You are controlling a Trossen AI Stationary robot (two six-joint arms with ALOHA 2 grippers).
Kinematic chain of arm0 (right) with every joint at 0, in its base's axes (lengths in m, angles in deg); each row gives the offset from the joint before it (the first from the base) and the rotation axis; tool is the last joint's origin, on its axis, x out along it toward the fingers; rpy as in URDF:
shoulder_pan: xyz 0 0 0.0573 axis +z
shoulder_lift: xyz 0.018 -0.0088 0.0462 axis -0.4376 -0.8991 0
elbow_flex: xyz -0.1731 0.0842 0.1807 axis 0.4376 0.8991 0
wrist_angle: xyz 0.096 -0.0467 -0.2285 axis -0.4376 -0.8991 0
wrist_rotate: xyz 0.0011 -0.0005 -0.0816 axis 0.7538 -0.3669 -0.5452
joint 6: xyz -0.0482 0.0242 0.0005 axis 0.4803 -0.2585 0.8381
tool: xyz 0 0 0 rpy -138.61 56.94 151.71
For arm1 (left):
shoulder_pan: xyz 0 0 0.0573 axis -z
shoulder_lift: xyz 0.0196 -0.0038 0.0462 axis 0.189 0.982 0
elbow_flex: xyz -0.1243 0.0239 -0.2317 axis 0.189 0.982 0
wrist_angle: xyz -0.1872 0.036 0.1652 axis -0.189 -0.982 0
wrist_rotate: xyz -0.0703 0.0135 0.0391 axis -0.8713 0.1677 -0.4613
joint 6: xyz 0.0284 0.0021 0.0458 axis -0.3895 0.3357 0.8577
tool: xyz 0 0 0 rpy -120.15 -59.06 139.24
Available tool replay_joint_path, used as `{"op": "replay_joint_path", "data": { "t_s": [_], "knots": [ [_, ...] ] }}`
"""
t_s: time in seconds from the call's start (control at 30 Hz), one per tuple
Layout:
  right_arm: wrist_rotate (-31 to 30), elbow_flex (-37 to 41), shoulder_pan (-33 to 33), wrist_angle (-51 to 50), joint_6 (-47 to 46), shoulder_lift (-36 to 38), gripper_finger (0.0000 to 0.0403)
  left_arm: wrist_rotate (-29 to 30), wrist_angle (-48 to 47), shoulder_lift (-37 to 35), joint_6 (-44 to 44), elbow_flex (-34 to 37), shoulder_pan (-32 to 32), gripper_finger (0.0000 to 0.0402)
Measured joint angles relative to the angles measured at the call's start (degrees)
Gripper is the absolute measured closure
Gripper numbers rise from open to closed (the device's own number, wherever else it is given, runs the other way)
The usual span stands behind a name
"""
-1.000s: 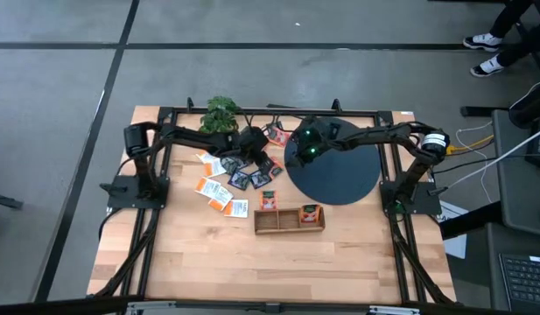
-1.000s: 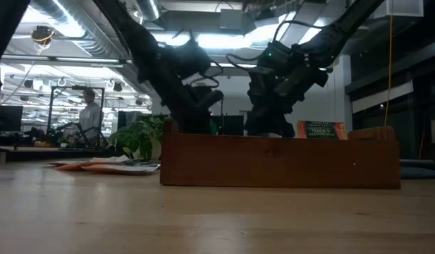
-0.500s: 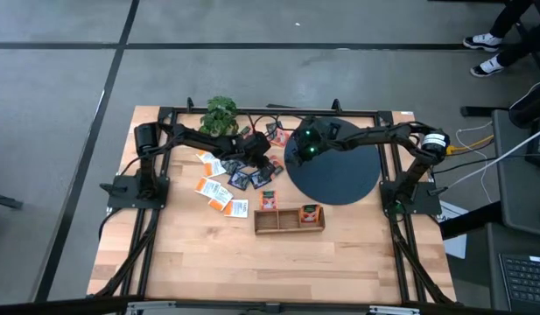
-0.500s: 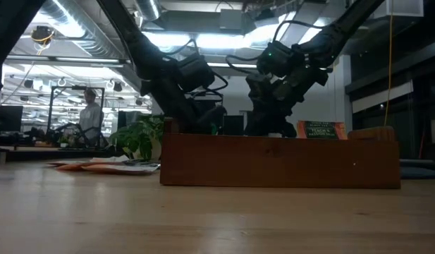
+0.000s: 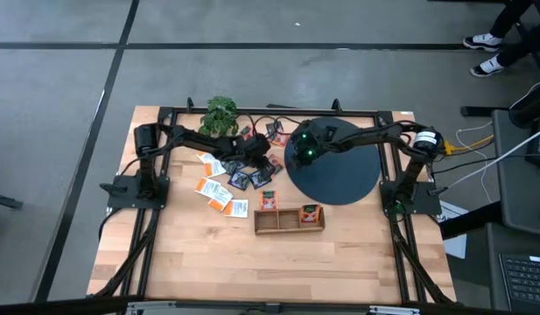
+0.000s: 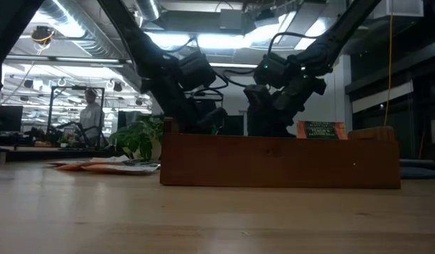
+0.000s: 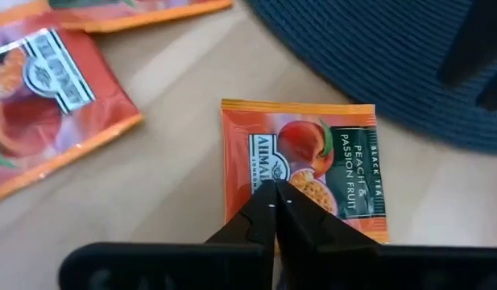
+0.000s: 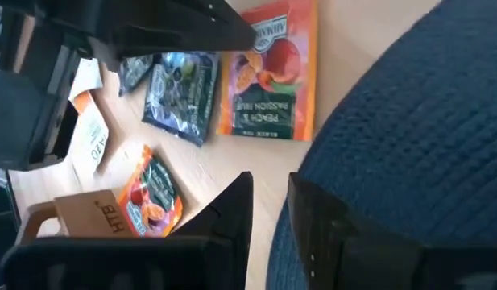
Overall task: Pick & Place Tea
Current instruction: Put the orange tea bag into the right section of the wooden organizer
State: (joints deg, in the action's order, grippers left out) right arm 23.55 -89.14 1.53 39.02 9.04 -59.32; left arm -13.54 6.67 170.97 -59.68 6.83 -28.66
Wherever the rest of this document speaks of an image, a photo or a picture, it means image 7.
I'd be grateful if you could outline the orange peach tea packet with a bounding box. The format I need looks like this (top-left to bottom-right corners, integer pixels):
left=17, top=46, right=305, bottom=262
left=0, top=0, right=143, bottom=206
left=220, top=98, right=390, bottom=245
left=46, top=0, right=234, bottom=34

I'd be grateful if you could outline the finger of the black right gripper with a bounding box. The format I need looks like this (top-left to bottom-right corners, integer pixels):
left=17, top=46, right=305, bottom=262
left=437, top=0, right=497, bottom=86
left=475, top=68, right=497, bottom=112

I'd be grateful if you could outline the dark round plate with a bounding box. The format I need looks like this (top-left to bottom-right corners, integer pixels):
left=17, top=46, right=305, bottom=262
left=243, top=0, right=497, bottom=156

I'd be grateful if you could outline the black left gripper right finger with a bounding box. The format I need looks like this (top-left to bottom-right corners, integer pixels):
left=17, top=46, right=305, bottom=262
left=275, top=179, right=497, bottom=290

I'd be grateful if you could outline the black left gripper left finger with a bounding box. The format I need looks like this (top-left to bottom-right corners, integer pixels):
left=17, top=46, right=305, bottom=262
left=57, top=179, right=278, bottom=290

